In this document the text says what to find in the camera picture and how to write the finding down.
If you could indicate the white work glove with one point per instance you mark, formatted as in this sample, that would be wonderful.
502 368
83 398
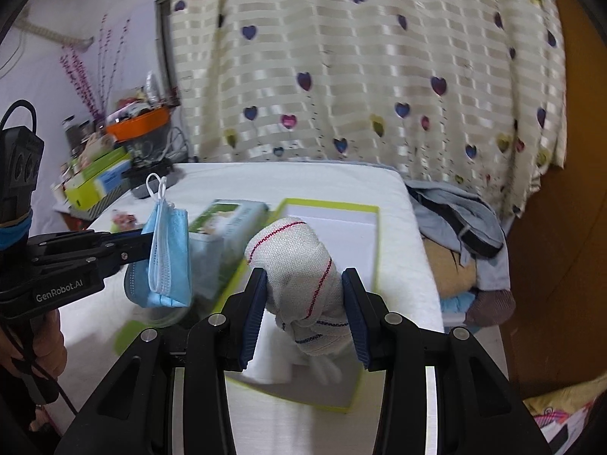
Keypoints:
294 256

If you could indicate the green white wet wipes packet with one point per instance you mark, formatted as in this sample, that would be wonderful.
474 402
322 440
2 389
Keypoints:
223 218

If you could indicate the white folded cloth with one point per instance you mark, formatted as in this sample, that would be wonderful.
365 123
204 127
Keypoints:
270 355

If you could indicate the orange basket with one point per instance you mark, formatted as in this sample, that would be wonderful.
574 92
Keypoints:
137 125

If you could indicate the brown wooden wardrobe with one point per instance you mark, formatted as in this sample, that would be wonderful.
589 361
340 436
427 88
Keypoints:
569 199

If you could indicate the white wall pipe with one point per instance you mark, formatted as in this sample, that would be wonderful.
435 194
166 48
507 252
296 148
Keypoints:
47 35

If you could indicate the cream heart print curtain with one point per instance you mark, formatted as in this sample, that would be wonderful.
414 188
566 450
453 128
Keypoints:
360 80

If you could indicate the brown knit cloth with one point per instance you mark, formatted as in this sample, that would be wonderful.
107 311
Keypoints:
493 305

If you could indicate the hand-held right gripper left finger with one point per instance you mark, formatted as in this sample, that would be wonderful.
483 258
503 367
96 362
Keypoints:
253 315

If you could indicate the light blue folded cloth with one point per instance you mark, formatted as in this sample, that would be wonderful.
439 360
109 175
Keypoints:
455 308

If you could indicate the person's left hand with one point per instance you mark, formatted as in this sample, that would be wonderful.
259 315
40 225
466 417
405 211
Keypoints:
50 346

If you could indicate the green-rimmed shallow box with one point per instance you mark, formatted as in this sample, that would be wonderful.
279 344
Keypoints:
332 218

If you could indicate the purple flower branches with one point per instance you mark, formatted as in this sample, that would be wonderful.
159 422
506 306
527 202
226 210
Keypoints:
90 85

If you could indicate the black grey table device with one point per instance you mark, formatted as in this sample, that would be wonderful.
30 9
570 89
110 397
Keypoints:
151 175

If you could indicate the blue face mask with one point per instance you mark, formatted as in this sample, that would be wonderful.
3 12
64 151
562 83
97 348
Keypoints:
168 246
135 289

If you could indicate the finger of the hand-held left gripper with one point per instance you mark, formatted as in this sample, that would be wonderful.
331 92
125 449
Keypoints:
128 256
118 238

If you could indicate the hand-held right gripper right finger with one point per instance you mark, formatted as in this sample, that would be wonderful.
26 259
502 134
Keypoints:
355 315

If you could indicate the green cardboard box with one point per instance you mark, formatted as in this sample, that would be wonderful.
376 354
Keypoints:
90 182

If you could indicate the dark window frame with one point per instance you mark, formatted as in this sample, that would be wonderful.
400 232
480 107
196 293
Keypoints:
166 47

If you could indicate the tan cushion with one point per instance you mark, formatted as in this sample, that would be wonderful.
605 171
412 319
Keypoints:
448 270

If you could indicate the colourful printed blanket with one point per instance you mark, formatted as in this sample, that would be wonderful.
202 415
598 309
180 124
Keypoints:
564 417

